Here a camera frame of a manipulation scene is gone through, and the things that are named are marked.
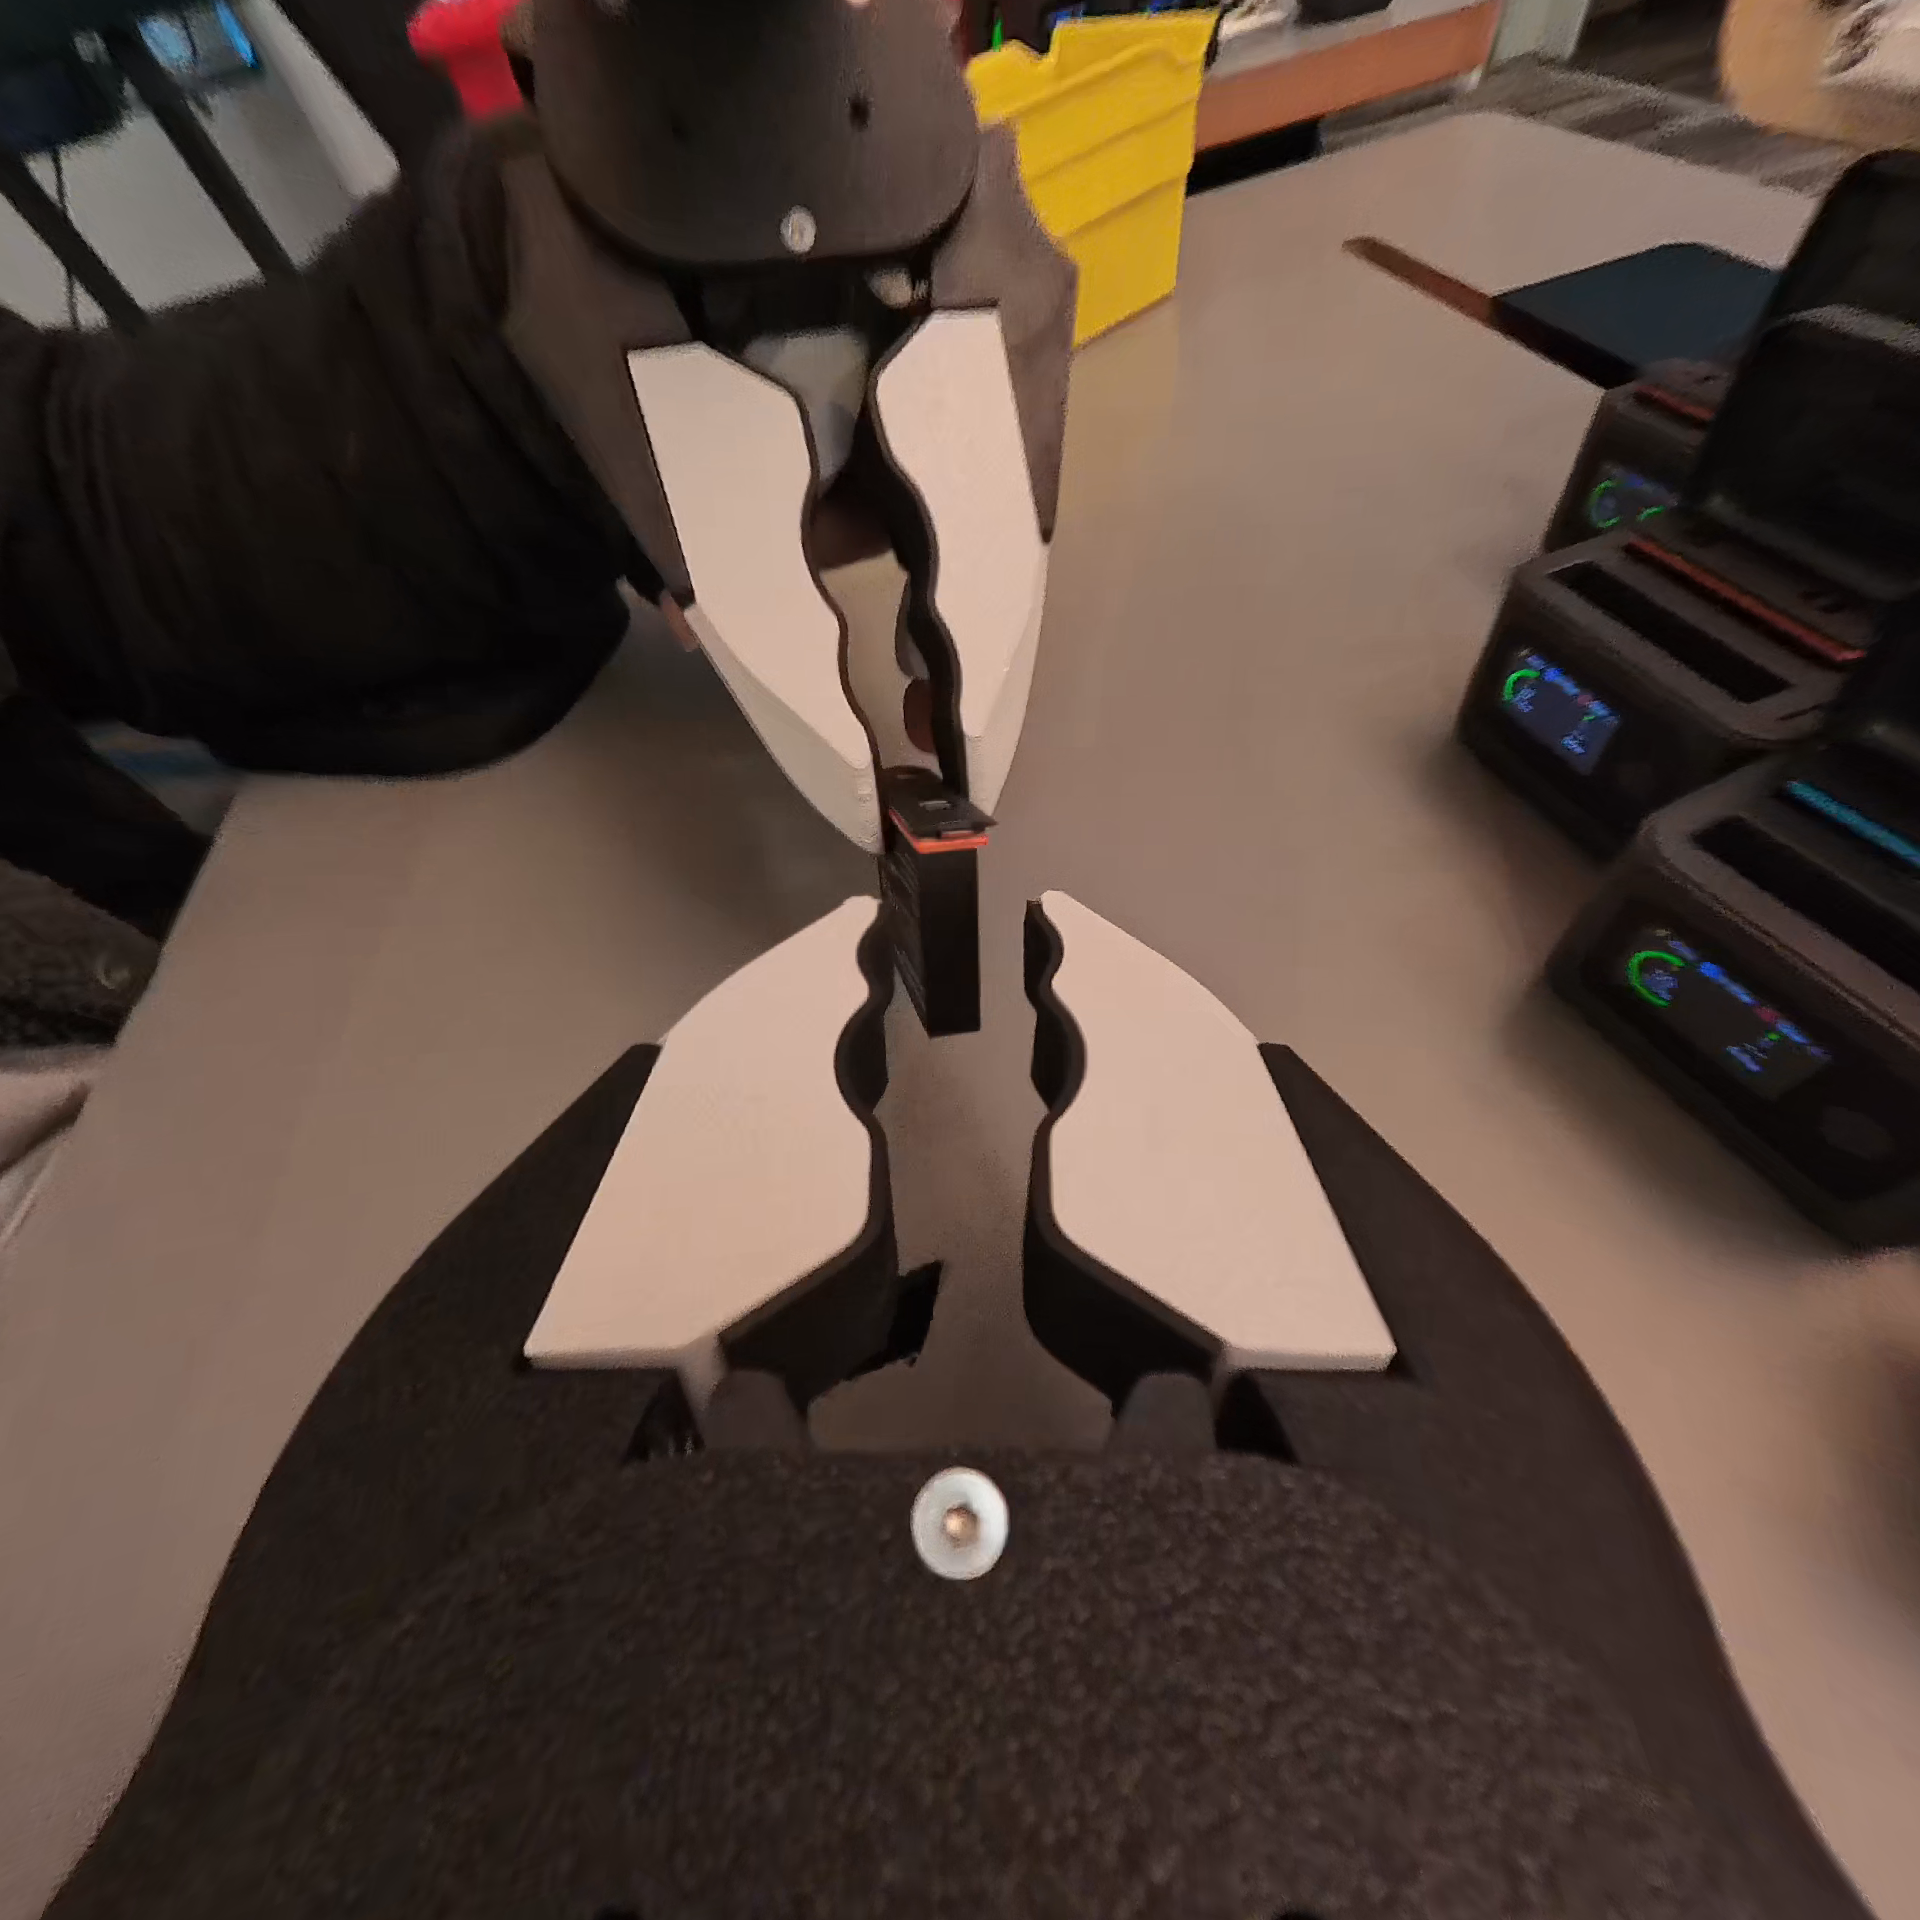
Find yellow plastic bin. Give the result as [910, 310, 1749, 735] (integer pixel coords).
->
[964, 43, 1201, 349]
[973, 3, 1217, 227]

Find person's left forearm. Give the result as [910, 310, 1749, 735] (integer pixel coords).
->
[0, 113, 668, 781]

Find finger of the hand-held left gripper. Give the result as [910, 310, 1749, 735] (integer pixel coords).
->
[862, 302, 1055, 821]
[622, 338, 894, 859]

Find red item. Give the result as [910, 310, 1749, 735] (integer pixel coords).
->
[408, 0, 531, 119]

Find black battery charger case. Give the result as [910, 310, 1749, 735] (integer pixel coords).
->
[1543, 146, 1920, 560]
[1544, 631, 1920, 1248]
[1452, 306, 1920, 859]

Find blue striped black battery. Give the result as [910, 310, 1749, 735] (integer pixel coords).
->
[1782, 776, 1920, 887]

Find background screen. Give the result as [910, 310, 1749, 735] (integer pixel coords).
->
[127, 0, 263, 79]

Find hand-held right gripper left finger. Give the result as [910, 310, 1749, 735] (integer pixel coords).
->
[522, 895, 906, 1408]

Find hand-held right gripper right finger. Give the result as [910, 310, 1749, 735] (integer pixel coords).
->
[1024, 890, 1397, 1416]

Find background wooden table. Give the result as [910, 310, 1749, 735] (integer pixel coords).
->
[1196, 0, 1504, 154]

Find dark flat tablet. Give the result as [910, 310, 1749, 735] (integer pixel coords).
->
[1489, 243, 1790, 389]

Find person's dark clothing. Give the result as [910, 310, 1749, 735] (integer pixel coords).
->
[0, 691, 213, 1051]

